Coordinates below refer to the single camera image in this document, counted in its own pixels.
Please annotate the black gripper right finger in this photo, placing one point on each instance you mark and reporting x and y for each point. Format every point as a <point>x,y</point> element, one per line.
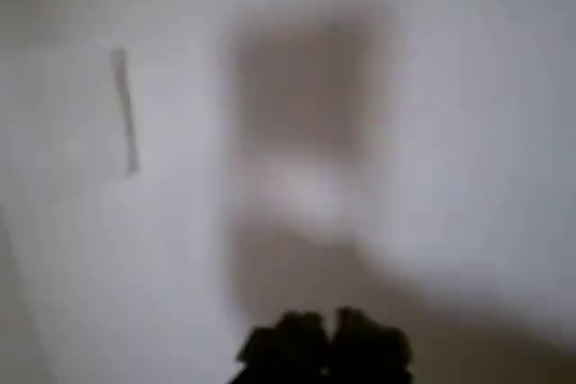
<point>369,352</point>

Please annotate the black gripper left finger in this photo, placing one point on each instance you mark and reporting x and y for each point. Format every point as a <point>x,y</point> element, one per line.
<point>288,348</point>

